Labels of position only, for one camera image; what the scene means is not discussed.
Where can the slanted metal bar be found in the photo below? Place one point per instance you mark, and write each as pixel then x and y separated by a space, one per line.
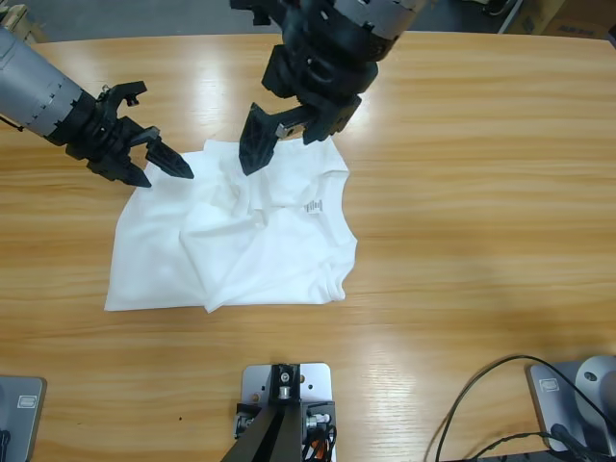
pixel 512 16

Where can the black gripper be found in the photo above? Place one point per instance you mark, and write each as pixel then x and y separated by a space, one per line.
pixel 322 62
pixel 96 135

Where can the white T-shirt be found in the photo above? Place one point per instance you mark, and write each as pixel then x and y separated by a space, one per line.
pixel 159 250

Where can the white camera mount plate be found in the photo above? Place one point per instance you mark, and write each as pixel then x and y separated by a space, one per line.
pixel 317 380

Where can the grey base plate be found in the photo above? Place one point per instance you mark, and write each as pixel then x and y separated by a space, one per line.
pixel 24 433
pixel 544 409

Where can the dark bystander shoe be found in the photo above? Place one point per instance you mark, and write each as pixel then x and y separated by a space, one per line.
pixel 495 7

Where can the brown cardboard box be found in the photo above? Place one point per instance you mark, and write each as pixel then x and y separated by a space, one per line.
pixel 548 17

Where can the wooden pallet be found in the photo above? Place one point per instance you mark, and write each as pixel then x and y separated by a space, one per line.
pixel 19 14

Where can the pale printed cardboard box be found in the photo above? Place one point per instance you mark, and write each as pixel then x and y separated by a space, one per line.
pixel 572 26

